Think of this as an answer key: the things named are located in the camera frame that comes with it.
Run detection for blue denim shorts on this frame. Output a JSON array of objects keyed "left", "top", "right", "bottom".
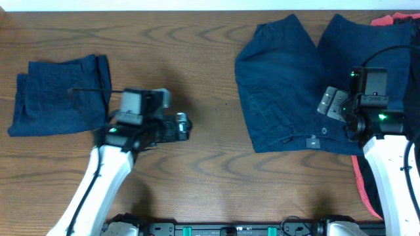
[{"left": 235, "top": 14, "right": 411, "bottom": 155}]

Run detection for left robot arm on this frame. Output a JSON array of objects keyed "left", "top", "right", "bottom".
[{"left": 48, "top": 88, "right": 192, "bottom": 236}]

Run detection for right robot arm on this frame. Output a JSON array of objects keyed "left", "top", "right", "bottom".
[{"left": 318, "top": 67, "right": 419, "bottom": 235}]

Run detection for red and black garment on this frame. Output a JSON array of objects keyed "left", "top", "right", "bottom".
[{"left": 352, "top": 12, "right": 419, "bottom": 219}]

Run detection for folded dark blue shorts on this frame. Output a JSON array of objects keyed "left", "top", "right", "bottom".
[{"left": 8, "top": 54, "right": 112, "bottom": 136}]

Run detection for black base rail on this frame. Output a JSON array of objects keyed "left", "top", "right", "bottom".
[{"left": 100, "top": 214, "right": 386, "bottom": 236}]

